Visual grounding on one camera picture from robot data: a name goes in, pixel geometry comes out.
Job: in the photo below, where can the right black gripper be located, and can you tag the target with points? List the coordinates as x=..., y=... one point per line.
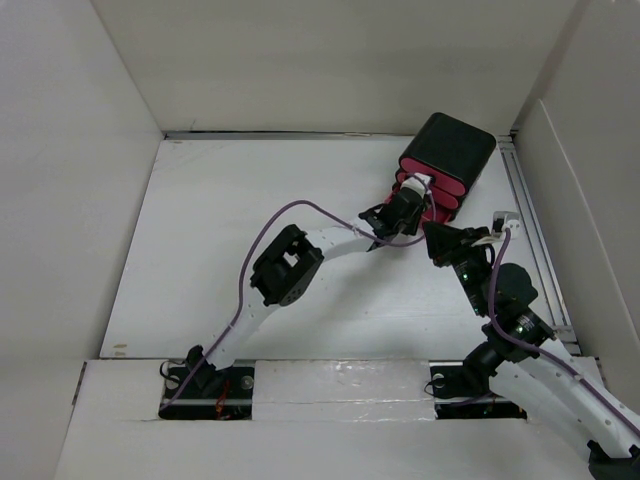
x=445, y=243

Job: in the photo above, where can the aluminium rail right side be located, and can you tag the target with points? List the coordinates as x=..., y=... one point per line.
x=549, y=289

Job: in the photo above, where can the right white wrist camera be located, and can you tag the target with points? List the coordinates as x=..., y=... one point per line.
x=507, y=222

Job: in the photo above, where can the black drawer cabinet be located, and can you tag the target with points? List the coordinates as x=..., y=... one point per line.
x=454, y=146

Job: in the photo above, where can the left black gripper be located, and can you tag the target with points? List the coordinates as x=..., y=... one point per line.
x=409, y=227

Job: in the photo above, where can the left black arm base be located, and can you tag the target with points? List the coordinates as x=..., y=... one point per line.
x=228, y=398

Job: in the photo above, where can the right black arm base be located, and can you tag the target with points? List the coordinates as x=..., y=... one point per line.
x=455, y=398

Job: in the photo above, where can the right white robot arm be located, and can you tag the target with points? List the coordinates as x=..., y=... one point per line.
x=523, y=360

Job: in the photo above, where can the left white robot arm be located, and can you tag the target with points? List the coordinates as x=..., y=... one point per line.
x=281, y=274

